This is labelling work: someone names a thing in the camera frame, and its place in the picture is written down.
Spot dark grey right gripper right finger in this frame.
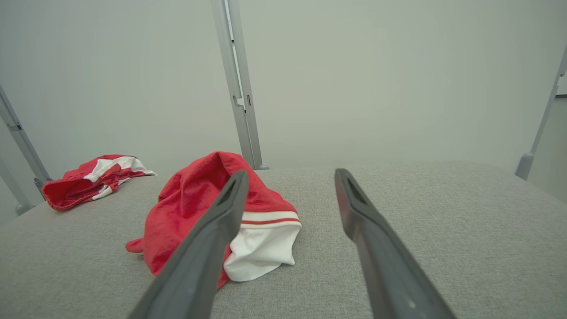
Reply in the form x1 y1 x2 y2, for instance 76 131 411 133
334 168 457 319

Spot grey partition post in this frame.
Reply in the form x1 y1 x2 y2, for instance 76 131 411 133
515 44 567 181
226 0 269 171
211 0 256 170
0 84 53 215

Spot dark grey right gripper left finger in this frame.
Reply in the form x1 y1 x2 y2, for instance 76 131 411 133
128 170 249 319

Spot red and white shorts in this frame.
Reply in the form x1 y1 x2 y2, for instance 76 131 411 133
41 154 157 212

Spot red Bulls 23 jersey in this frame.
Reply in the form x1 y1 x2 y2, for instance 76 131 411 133
125 151 303 289

